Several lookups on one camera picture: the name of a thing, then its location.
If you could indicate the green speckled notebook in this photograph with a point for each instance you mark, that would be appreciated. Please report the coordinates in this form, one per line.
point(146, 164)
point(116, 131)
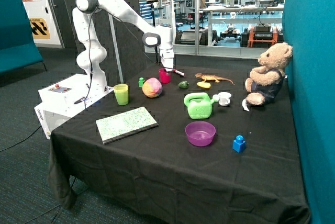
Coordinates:
point(119, 126)

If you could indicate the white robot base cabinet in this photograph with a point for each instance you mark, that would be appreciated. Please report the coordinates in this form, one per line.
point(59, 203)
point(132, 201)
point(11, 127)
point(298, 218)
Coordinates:
point(65, 99)

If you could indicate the blue toy block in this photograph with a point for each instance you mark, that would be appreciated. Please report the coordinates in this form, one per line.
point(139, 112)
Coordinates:
point(239, 144)

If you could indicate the green plastic cup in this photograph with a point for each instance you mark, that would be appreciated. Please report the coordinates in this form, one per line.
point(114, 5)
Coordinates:
point(122, 96)

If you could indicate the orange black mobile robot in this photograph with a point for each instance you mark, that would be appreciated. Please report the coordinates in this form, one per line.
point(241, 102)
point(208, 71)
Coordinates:
point(262, 36)

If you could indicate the yellow toy lemon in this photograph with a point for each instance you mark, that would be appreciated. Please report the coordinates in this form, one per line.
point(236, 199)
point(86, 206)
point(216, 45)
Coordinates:
point(204, 85)

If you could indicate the multicolour soft ball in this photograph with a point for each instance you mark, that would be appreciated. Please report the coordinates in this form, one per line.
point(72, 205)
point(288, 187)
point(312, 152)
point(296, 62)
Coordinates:
point(152, 88)

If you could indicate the brown toy lizard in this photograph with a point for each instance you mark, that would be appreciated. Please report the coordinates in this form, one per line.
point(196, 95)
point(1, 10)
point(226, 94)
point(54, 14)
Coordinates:
point(211, 77)

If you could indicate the red whiteboard marker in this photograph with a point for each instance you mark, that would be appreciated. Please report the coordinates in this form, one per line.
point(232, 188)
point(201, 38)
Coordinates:
point(178, 72)

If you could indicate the black tablecloth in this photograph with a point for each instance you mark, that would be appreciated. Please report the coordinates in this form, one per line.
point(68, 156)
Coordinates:
point(158, 172)

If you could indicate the pink plastic cup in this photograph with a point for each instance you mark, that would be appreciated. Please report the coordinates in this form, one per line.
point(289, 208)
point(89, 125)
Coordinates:
point(165, 76)

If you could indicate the small green toy block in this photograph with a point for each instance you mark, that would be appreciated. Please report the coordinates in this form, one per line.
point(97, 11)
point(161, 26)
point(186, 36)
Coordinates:
point(141, 81)

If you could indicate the yellow black wall sign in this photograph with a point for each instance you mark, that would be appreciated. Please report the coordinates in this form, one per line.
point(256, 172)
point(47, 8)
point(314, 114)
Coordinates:
point(39, 28)

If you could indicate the beige teddy bear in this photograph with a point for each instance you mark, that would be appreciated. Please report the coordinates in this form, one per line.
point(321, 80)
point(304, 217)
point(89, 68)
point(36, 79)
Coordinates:
point(265, 81)

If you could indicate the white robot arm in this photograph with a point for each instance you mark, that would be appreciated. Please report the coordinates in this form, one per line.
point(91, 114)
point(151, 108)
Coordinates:
point(89, 60)

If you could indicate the teal sofa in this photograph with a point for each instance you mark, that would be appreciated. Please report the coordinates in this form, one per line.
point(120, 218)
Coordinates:
point(18, 49)

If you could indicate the small white cup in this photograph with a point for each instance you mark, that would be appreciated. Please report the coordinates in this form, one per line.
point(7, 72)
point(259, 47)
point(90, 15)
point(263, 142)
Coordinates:
point(224, 99)

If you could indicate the green toy pepper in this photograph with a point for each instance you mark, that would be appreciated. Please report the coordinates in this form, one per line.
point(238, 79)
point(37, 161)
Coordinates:
point(183, 85)

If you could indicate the teal partition panel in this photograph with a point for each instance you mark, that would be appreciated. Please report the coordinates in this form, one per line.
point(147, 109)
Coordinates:
point(309, 28)

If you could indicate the black tripod stand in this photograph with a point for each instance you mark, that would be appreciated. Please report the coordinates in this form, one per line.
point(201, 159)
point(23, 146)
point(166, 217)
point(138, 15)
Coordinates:
point(153, 4)

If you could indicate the yellow plastic cup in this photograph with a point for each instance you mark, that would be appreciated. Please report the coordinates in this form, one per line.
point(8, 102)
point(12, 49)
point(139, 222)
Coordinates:
point(119, 88)

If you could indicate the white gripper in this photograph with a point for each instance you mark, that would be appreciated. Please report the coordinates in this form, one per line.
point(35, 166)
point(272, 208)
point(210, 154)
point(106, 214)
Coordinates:
point(167, 59)

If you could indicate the purple plastic bowl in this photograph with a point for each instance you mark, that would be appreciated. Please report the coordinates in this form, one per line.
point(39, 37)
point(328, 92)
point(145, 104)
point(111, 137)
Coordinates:
point(200, 133)

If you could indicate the green toy watering can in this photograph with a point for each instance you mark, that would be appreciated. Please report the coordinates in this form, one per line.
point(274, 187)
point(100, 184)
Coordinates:
point(199, 105)

